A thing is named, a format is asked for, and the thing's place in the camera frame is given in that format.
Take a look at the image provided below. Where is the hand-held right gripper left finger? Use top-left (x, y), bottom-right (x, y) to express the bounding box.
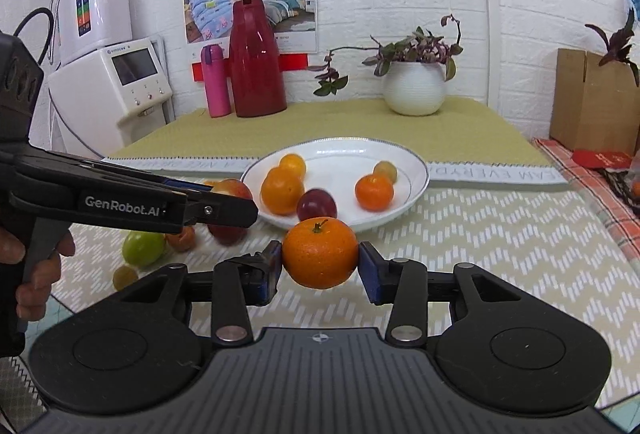
top-left (120, 240), bottom-right (284, 348)

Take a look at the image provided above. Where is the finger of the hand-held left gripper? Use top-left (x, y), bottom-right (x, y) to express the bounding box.
top-left (182, 190), bottom-right (259, 231)
top-left (162, 177), bottom-right (224, 196)

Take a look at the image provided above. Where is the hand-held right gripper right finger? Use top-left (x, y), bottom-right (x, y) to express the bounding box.
top-left (357, 241), bottom-right (521, 348)

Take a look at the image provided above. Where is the red apple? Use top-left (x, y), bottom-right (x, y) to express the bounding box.
top-left (206, 179), bottom-right (256, 247)

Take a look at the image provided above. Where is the orange with stem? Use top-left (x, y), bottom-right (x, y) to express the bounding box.
top-left (281, 217), bottom-right (360, 289)

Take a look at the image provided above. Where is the large orange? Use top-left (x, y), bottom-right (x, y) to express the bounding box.
top-left (260, 166), bottom-right (306, 216)

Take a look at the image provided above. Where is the dark red plum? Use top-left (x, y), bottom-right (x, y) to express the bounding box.
top-left (296, 188), bottom-right (338, 223)

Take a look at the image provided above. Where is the small yellow orange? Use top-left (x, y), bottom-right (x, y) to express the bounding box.
top-left (278, 153), bottom-right (307, 181)

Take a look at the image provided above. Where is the small brown fruit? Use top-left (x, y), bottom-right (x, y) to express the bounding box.
top-left (372, 161), bottom-right (399, 185)

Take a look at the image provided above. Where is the white ceramic plate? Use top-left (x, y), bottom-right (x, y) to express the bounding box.
top-left (240, 138), bottom-right (431, 233)

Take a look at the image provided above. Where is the person's left hand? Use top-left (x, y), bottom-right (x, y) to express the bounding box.
top-left (0, 226), bottom-right (76, 331)

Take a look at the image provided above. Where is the small red fruit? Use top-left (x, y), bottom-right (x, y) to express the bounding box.
top-left (165, 225), bottom-right (197, 253)

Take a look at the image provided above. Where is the green round fruit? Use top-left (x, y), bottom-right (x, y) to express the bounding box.
top-left (122, 230), bottom-right (167, 266)

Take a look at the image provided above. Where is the small yellow-brown fruit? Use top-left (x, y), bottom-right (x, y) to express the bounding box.
top-left (112, 265), bottom-right (140, 292)

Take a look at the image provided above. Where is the white appliance with screen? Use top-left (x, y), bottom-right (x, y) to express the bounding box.
top-left (47, 35), bottom-right (175, 159)

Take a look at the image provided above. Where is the pink bottle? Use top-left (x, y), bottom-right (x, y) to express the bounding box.
top-left (201, 44), bottom-right (232, 119)

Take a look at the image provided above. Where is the chevron patterned tablecloth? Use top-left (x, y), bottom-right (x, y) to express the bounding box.
top-left (50, 156), bottom-right (640, 410)

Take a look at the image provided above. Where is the olive green table mat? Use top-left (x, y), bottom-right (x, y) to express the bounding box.
top-left (107, 96), bottom-right (543, 165)

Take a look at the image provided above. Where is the red thermos jug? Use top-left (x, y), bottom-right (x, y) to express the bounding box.
top-left (229, 0), bottom-right (288, 118)

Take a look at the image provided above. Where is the white water purifier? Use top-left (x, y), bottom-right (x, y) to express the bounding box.
top-left (52, 0), bottom-right (133, 64)

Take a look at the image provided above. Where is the white ribbed plant pot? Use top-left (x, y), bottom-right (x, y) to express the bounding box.
top-left (383, 61), bottom-right (446, 117)

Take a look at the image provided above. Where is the green and purple trailing plant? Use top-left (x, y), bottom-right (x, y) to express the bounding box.
top-left (313, 14), bottom-right (464, 97)

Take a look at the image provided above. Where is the orange plaid cloth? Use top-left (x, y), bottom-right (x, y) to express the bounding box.
top-left (532, 137), bottom-right (640, 247)

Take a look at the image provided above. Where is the red envelope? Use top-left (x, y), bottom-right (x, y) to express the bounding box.
top-left (571, 150), bottom-right (633, 171)

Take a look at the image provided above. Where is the cardboard box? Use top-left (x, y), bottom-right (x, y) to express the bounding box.
top-left (549, 48), bottom-right (640, 157)

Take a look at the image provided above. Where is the clear plastic bag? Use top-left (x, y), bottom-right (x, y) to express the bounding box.
top-left (627, 159), bottom-right (640, 209)

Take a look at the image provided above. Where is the dark purple plant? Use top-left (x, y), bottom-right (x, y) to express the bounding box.
top-left (585, 8), bottom-right (640, 87)

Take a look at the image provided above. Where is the wall poster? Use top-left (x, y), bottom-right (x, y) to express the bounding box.
top-left (182, 0), bottom-right (318, 82)

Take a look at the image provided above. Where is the black cable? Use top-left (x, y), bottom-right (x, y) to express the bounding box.
top-left (12, 8), bottom-right (57, 64)

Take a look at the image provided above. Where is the white wall conduit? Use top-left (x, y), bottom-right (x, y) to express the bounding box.
top-left (472, 0), bottom-right (501, 107)

